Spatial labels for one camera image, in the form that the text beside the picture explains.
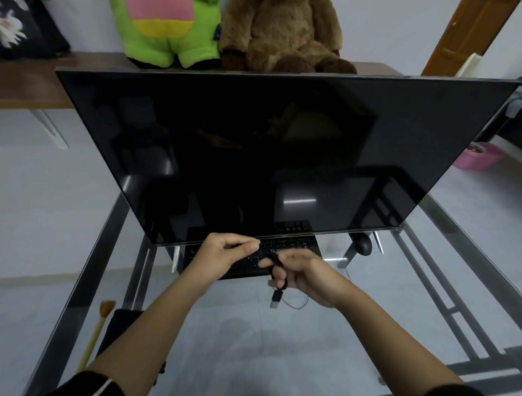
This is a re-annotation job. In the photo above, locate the brown plush bear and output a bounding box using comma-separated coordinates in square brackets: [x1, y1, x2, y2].
[219, 0, 358, 75]

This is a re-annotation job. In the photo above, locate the white shelf bracket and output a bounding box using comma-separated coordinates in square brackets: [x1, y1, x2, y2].
[31, 109, 69, 150]

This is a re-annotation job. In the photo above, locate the person's right forearm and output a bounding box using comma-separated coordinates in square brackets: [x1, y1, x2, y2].
[334, 281, 478, 396]

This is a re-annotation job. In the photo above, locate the brown wooden door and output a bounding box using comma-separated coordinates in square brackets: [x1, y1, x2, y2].
[421, 0, 509, 77]

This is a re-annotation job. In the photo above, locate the green plush toy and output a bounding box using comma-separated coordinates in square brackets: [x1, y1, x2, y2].
[109, 0, 222, 69]

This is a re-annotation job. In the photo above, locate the person's left hand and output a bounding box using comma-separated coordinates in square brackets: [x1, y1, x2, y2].
[187, 233, 261, 288]

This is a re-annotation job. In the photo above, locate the black cable with plug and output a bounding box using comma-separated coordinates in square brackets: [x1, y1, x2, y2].
[265, 252, 309, 311]

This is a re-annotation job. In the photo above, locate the glass table metal frame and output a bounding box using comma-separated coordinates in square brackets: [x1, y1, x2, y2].
[22, 192, 522, 396]

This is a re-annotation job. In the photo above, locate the person's right hand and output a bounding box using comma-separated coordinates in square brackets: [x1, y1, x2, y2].
[259, 249, 356, 309]

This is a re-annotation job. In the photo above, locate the black floral cushion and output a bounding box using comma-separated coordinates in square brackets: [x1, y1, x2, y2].
[0, 0, 72, 60]

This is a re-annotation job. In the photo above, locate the brown wooden shelf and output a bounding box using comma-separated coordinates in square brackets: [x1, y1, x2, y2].
[0, 51, 404, 110]

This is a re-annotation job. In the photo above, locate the person's left forearm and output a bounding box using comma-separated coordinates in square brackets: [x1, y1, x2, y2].
[83, 267, 214, 396]

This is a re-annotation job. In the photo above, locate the yellow handled brush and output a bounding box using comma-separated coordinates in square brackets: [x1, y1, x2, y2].
[76, 300, 116, 374]

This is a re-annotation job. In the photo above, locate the pink plastic bowl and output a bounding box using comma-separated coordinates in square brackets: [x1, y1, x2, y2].
[453, 142, 505, 171]

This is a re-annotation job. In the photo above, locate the black flat screen monitor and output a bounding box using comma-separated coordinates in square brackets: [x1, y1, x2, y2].
[56, 70, 519, 246]

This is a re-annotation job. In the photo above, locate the black keyboard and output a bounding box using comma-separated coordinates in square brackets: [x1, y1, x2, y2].
[183, 235, 323, 280]

